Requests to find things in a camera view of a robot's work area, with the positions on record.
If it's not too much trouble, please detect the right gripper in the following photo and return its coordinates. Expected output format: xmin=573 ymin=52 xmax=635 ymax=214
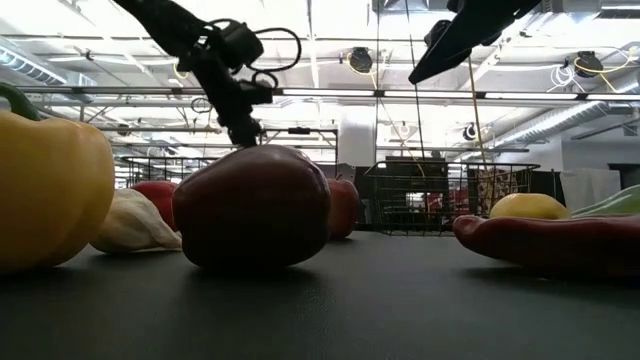
xmin=408 ymin=0 xmax=544 ymax=85

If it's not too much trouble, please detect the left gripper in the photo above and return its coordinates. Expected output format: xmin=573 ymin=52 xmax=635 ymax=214
xmin=192 ymin=47 xmax=275 ymax=149

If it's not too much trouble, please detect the dark red apple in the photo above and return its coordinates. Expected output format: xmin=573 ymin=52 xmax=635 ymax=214
xmin=170 ymin=144 xmax=333 ymax=271

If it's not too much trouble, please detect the red bell pepper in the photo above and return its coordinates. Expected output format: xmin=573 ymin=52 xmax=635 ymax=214
xmin=130 ymin=179 xmax=180 ymax=232

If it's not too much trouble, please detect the white garlic bulb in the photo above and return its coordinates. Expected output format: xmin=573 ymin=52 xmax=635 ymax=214
xmin=89 ymin=187 xmax=184 ymax=255

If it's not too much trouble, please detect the yellow lemon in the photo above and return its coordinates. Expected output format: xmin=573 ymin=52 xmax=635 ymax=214
xmin=488 ymin=192 xmax=572 ymax=221

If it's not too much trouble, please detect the yellow bell pepper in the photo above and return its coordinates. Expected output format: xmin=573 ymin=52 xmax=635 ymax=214
xmin=0 ymin=82 xmax=117 ymax=275

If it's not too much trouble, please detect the long red chili pepper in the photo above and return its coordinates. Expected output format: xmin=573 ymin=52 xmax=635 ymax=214
xmin=452 ymin=213 xmax=640 ymax=279

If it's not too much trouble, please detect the green pepper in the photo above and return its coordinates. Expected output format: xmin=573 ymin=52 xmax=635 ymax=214
xmin=571 ymin=183 xmax=640 ymax=219

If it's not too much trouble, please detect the long horizontal light bar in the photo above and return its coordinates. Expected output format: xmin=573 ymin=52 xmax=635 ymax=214
xmin=0 ymin=84 xmax=640 ymax=105

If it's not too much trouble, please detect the thin black vertical pole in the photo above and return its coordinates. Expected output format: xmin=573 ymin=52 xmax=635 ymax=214
xmin=372 ymin=0 xmax=382 ymax=164

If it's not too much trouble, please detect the black table mat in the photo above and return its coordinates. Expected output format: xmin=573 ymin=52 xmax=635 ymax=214
xmin=0 ymin=227 xmax=640 ymax=360

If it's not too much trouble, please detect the black cart frame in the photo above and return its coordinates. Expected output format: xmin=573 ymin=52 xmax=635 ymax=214
xmin=258 ymin=126 xmax=340 ymax=166

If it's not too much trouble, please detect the metal wire basket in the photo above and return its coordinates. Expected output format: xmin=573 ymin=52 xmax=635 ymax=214
xmin=363 ymin=159 xmax=542 ymax=236
xmin=119 ymin=156 xmax=224 ymax=190

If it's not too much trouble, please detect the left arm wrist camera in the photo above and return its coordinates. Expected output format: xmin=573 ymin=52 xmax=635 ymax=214
xmin=219 ymin=19 xmax=265 ymax=69

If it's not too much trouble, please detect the long orange cable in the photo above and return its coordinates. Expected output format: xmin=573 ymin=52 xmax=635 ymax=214
xmin=467 ymin=54 xmax=491 ymax=172

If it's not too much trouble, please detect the long thin black cable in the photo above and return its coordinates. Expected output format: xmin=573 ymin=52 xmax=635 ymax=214
xmin=404 ymin=0 xmax=427 ymax=161

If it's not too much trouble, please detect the silver ventilation duct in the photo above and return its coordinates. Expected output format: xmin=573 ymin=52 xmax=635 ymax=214
xmin=0 ymin=37 xmax=69 ymax=86
xmin=492 ymin=99 xmax=640 ymax=149

